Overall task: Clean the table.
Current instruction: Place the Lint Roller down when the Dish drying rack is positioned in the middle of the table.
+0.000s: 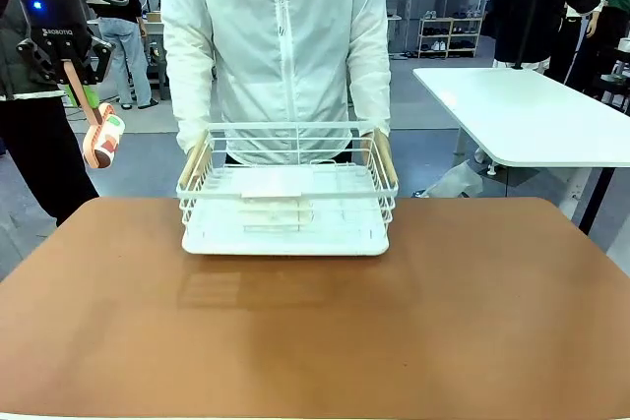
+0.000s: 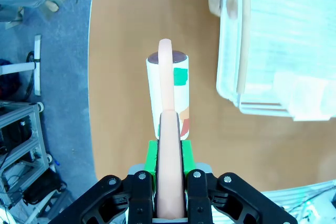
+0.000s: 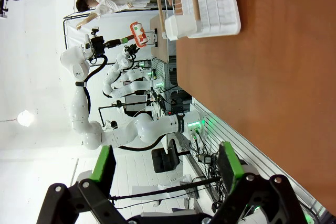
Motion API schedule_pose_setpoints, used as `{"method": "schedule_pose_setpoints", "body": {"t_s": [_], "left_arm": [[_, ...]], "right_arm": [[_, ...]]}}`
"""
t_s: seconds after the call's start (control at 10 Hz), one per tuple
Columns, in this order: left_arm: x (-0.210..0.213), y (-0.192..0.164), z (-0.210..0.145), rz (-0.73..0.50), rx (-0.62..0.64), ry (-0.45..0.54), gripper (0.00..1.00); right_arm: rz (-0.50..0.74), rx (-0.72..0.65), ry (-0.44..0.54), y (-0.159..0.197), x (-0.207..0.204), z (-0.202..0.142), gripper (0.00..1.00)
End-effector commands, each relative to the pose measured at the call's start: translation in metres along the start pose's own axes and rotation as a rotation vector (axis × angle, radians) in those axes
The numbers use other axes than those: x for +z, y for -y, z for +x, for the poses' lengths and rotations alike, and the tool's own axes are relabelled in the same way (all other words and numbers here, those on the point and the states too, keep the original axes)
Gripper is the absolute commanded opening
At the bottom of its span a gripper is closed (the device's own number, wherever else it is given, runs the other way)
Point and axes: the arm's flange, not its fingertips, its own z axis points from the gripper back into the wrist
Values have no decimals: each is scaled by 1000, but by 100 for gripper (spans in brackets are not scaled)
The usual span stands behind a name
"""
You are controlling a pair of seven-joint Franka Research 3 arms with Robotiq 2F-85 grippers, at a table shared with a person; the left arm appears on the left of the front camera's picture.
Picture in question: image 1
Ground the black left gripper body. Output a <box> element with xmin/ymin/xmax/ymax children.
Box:
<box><xmin>19</xmin><ymin>0</ymin><xmax>100</xmax><ymax>65</ymax></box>

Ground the white plastic rack insert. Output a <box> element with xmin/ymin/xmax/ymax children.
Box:
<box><xmin>239</xmin><ymin>166</ymin><xmax>317</xmax><ymax>235</ymax></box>

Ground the white wire dish rack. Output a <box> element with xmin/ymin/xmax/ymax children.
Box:
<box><xmin>175</xmin><ymin>120</ymin><xmax>400</xmax><ymax>244</ymax></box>

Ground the white plastic drip tray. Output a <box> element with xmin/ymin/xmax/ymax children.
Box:
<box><xmin>180</xmin><ymin>163</ymin><xmax>391</xmax><ymax>259</ymax></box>

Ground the person's right forearm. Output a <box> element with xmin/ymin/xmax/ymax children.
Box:
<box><xmin>166</xmin><ymin>43</ymin><xmax>223</xmax><ymax>151</ymax></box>

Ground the person's left forearm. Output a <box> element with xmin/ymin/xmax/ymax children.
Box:
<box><xmin>347</xmin><ymin>38</ymin><xmax>394</xmax><ymax>140</ymax></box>

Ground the person's right hand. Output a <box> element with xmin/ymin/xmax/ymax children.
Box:
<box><xmin>185</xmin><ymin>136</ymin><xmax>215</xmax><ymax>181</ymax></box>

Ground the person's left hand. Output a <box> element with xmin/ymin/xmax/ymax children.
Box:
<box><xmin>360</xmin><ymin>129</ymin><xmax>394</xmax><ymax>171</ymax></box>

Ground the person in black shirt jeans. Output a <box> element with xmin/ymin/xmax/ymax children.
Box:
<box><xmin>87</xmin><ymin>0</ymin><xmax>159</xmax><ymax>111</ymax></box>

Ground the white background desk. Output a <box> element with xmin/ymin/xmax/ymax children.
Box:
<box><xmin>140</xmin><ymin>10</ymin><xmax>169</xmax><ymax>101</ymax></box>

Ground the person in white jacket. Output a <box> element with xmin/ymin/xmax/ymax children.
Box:
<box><xmin>160</xmin><ymin>0</ymin><xmax>394</xmax><ymax>166</ymax></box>

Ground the wooden shoe rack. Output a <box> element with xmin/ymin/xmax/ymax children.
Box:
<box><xmin>417</xmin><ymin>16</ymin><xmax>485</xmax><ymax>59</ymax></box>

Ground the large white table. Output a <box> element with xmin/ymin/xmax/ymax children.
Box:
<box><xmin>411</xmin><ymin>66</ymin><xmax>630</xmax><ymax>237</ymax></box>

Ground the person in black coat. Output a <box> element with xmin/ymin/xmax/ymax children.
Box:
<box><xmin>490</xmin><ymin>0</ymin><xmax>602</xmax><ymax>72</ymax></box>

